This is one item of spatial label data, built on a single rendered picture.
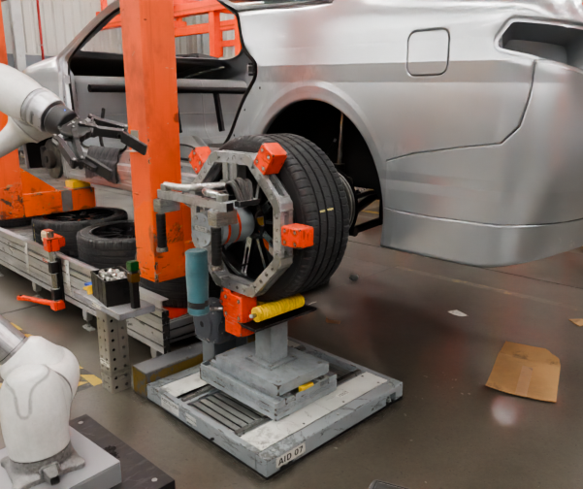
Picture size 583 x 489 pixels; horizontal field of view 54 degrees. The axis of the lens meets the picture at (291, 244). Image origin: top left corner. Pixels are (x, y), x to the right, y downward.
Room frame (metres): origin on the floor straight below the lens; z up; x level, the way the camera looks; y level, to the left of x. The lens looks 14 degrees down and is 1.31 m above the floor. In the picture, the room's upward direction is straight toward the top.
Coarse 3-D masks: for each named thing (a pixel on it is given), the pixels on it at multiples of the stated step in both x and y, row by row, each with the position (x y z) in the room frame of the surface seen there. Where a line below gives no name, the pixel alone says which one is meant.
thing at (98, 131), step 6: (84, 126) 1.39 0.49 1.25; (90, 126) 1.40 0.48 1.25; (96, 126) 1.40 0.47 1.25; (102, 126) 1.42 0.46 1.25; (96, 132) 1.41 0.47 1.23; (102, 132) 1.42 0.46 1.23; (108, 132) 1.42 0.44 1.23; (114, 132) 1.43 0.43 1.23; (120, 132) 1.43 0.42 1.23; (114, 138) 1.44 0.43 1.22; (120, 138) 1.44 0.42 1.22
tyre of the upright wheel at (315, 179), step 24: (240, 144) 2.24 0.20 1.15; (288, 144) 2.17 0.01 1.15; (312, 144) 2.25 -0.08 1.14; (288, 168) 2.05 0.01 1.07; (312, 168) 2.10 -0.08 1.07; (288, 192) 2.05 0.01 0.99; (312, 192) 2.03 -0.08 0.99; (336, 192) 2.11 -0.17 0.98; (312, 216) 1.99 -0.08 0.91; (336, 216) 2.08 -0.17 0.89; (336, 240) 2.08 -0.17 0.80; (312, 264) 2.02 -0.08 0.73; (336, 264) 2.14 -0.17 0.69; (288, 288) 2.05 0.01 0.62; (312, 288) 2.23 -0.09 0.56
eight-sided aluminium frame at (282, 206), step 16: (208, 160) 2.25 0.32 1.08; (224, 160) 2.17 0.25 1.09; (240, 160) 2.11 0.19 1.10; (208, 176) 2.27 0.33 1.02; (256, 176) 2.05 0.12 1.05; (272, 176) 2.05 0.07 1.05; (192, 192) 2.32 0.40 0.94; (272, 192) 1.99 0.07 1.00; (192, 208) 2.33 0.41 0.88; (288, 208) 1.98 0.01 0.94; (192, 240) 2.33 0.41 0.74; (208, 256) 2.27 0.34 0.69; (288, 256) 1.98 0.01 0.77; (224, 272) 2.25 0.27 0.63; (272, 272) 1.99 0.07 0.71; (240, 288) 2.12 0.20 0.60; (256, 288) 2.05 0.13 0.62
